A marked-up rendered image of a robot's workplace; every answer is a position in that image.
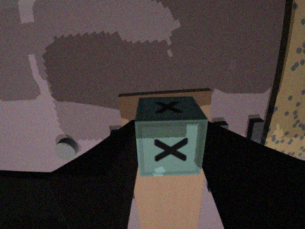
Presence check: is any teal cube with black x marks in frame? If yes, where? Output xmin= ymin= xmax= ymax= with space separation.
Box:
xmin=135 ymin=96 xmax=208 ymax=177

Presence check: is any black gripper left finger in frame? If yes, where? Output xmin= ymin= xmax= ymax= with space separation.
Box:
xmin=0 ymin=120 xmax=138 ymax=229

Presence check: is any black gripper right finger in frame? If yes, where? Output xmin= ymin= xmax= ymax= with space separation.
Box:
xmin=201 ymin=121 xmax=305 ymax=229

